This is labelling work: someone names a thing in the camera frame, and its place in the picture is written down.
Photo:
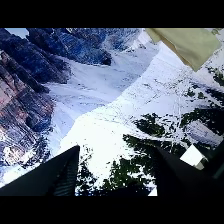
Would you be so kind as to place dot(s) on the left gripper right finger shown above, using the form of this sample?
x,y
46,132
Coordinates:
x,y
180,180

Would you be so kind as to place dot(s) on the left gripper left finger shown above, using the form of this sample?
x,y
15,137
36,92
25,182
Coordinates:
x,y
50,176

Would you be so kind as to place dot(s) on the cream garment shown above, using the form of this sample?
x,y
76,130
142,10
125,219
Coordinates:
x,y
190,45

